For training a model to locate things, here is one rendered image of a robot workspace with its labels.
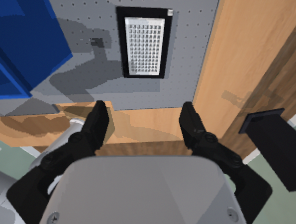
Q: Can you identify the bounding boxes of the blue bin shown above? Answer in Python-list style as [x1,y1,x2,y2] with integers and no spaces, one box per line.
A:
[0,0,73,99]

